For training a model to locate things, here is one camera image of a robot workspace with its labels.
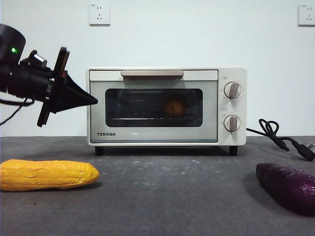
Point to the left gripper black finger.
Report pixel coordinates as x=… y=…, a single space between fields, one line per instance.
x=66 y=105
x=73 y=89

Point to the brown potato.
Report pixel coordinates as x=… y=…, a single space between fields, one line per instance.
x=174 y=106

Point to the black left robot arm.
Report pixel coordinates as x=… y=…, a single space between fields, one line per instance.
x=22 y=81

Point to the white Toshiba toaster oven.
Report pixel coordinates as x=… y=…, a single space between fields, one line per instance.
x=231 y=73

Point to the white beige oven knob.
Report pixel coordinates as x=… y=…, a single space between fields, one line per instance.
x=232 y=90
x=232 y=123

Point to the yellow corn cob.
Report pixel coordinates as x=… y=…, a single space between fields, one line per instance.
x=49 y=175

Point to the purple eggplant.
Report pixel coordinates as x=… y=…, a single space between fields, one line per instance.
x=288 y=189

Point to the pale grey left wrist camera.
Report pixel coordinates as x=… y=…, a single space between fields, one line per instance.
x=38 y=59

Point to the white wall socket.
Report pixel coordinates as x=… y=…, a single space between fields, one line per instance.
x=99 y=14
x=307 y=15

